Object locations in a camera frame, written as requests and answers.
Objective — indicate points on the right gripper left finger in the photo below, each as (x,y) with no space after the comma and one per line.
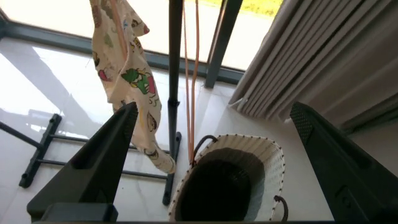
(93,168)

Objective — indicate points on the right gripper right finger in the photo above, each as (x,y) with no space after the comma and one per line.
(351,174)

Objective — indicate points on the cream printed garment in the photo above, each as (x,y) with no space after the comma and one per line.
(136,81)

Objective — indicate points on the pink clothes hanger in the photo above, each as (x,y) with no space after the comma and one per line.
(119,31)
(187,93)

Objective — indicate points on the white laundry basket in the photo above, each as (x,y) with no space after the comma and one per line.
(248,149)

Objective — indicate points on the black clothes rack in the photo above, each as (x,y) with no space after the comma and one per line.
(174,62)

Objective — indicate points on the beige curtain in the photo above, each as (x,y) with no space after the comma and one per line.
(326,56)

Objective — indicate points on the window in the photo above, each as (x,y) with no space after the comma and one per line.
(224,31)

